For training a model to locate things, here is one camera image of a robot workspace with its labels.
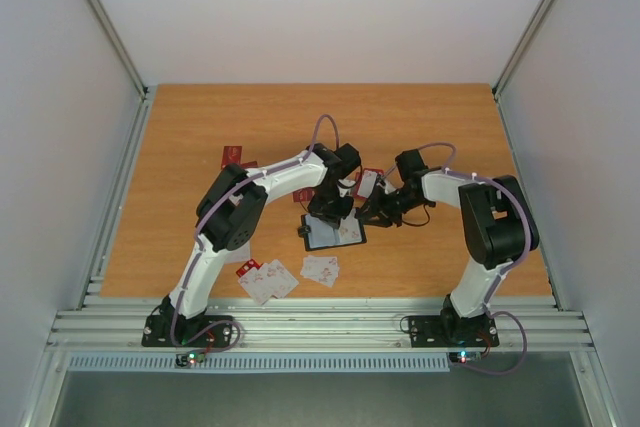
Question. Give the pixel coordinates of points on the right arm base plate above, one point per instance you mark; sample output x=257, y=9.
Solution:
x=431, y=331

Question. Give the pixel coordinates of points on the left frame post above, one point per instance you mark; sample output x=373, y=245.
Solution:
x=105, y=23

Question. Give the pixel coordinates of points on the right frame post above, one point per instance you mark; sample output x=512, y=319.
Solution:
x=533, y=26

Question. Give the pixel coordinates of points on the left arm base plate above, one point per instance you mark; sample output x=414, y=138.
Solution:
x=200, y=332

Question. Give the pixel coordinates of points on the aluminium table edge rail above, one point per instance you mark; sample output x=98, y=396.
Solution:
x=319, y=324

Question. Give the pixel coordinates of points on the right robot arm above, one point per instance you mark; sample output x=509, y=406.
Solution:
x=499, y=232

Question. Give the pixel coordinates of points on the grey slotted cable duct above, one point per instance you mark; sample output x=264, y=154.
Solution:
x=262, y=363

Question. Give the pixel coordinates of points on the frame post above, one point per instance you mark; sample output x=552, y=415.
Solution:
x=533, y=26
x=105, y=23

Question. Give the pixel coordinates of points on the red card far left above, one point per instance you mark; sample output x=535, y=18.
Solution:
x=231, y=154

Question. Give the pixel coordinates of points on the red card under pile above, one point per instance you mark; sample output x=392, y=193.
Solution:
x=249, y=265

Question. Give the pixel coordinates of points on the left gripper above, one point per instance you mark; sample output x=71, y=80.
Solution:
x=332, y=218

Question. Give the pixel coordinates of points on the white floral cards near holder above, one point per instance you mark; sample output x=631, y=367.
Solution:
x=323, y=270

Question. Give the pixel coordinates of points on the red card with white card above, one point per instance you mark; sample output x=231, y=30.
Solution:
x=366, y=183

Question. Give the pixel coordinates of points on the left controller board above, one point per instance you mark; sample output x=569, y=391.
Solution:
x=190, y=359

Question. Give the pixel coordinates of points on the white floral card pile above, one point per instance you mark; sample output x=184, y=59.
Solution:
x=272, y=280

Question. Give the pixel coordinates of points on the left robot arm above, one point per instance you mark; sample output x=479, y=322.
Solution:
x=228, y=216

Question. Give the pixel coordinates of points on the right controller board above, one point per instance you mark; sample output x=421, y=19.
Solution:
x=466, y=357

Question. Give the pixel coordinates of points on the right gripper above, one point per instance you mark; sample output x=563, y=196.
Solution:
x=388, y=201

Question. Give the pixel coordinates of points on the black leather card holder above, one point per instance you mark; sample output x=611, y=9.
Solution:
x=317, y=235

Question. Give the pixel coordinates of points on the red card centre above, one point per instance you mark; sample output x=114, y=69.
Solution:
x=303, y=195

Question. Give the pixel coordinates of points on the controller board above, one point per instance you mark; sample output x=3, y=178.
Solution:
x=190, y=359
x=466, y=357

